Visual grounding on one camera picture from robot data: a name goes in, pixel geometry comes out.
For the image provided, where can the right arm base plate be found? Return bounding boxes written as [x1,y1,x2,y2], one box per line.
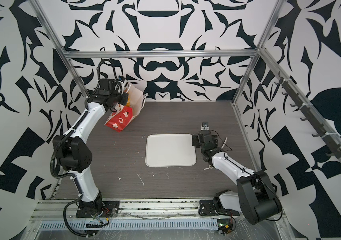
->
[198,200,240,217]

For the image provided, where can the wall hook rack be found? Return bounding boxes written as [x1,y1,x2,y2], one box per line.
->
[275,72,341,159]

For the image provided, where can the small electronics board with wires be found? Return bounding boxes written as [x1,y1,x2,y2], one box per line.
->
[218,218,237,235]

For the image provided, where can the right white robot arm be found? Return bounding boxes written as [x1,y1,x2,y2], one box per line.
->
[192,130,283,225]

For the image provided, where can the black corrugated cable conduit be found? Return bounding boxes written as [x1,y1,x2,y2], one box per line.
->
[49,131,75,180]

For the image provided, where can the aluminium frame rail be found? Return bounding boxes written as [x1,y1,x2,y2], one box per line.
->
[32,197,285,220]

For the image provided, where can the white red paper bag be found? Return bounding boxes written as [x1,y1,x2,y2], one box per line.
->
[105,83,146,132]

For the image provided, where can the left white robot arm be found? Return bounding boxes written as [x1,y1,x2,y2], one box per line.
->
[49,76,128,210]

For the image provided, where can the white plastic tray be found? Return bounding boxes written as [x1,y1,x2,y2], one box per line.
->
[145,134,197,168]

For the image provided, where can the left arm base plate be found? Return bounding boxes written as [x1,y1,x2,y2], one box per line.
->
[75,201,120,218]

